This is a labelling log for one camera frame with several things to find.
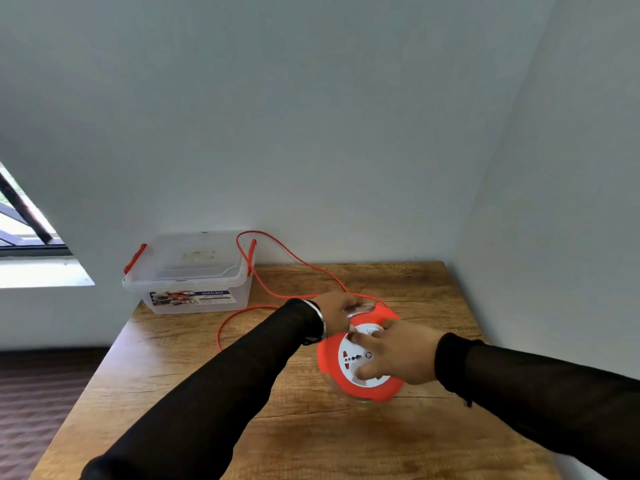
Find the person's left hand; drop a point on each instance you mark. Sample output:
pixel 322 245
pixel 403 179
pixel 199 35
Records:
pixel 334 310

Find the person's right hand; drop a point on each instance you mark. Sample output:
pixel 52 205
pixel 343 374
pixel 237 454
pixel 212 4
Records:
pixel 402 350

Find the person's left fingers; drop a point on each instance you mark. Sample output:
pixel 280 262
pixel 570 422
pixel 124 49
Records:
pixel 350 307

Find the person's right fingers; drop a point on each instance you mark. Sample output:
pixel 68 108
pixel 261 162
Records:
pixel 369 352

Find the person's right forearm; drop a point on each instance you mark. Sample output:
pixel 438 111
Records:
pixel 545 399

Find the person's left forearm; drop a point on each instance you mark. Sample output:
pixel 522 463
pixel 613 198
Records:
pixel 210 402

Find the clear plastic storage box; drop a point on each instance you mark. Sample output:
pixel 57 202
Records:
pixel 190 272

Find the window frame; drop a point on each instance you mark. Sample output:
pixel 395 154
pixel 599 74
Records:
pixel 25 219

